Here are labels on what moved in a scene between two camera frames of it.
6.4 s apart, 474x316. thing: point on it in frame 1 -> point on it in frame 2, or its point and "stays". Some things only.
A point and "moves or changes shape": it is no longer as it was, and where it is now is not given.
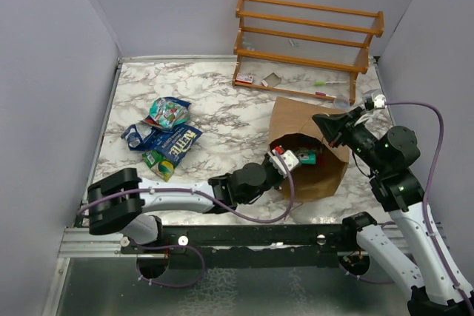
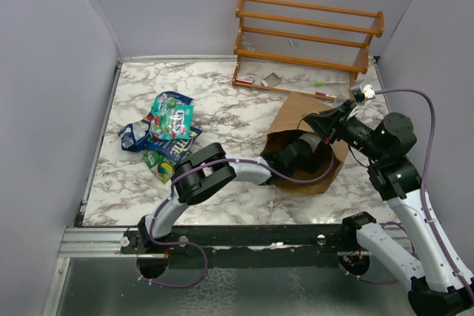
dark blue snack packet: [175, 143] stays
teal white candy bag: [306, 156] moves or changes shape
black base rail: [248, 246] stays
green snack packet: [163, 167] stays
